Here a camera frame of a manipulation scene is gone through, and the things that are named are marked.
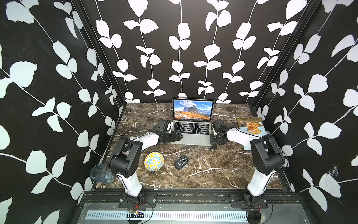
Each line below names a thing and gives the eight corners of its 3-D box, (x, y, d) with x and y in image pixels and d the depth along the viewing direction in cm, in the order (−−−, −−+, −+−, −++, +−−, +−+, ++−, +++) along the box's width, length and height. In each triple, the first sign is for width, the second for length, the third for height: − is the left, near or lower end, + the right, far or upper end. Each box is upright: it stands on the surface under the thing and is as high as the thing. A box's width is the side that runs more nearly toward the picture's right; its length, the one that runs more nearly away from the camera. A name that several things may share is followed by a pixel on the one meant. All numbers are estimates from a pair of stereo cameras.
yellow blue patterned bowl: (144, 171, 86) (142, 169, 82) (147, 155, 93) (146, 151, 89) (163, 172, 86) (162, 169, 82) (164, 155, 93) (164, 151, 89)
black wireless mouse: (173, 165, 89) (172, 163, 86) (183, 155, 93) (183, 153, 90) (178, 171, 86) (178, 169, 84) (189, 160, 91) (189, 158, 88)
